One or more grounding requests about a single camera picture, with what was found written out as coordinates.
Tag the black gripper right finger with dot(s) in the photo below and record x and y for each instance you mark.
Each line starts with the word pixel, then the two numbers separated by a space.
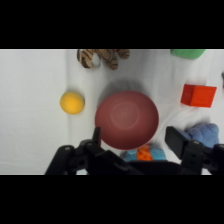
pixel 195 156

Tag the light blue plush toy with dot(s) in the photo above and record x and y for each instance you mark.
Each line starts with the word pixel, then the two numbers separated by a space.
pixel 206 133

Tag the pink bowl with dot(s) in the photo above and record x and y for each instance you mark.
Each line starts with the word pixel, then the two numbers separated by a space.
pixel 126 118

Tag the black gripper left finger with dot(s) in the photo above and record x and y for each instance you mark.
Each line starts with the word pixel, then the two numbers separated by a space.
pixel 68 160

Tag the striped tiger plush toy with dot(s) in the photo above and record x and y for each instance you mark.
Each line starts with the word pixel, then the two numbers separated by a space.
pixel 106 56

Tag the yellow ball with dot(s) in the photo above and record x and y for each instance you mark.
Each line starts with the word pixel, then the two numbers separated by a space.
pixel 72 102

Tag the blue and orange fish plush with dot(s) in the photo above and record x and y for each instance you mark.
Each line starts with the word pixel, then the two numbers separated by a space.
pixel 151 154

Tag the red cube block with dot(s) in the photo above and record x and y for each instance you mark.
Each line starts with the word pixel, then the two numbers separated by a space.
pixel 198 96

